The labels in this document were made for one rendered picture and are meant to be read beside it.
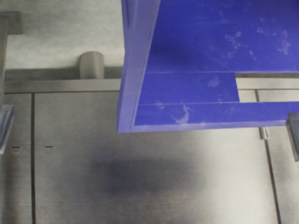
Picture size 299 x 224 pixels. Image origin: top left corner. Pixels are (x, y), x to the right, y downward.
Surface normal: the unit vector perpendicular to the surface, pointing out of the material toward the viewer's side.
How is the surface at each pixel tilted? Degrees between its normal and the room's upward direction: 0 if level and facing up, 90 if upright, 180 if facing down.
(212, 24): 90
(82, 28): 0
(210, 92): 90
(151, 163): 90
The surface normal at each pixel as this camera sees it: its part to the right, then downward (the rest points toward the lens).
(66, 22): 0.09, 0.90
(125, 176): 0.14, -0.44
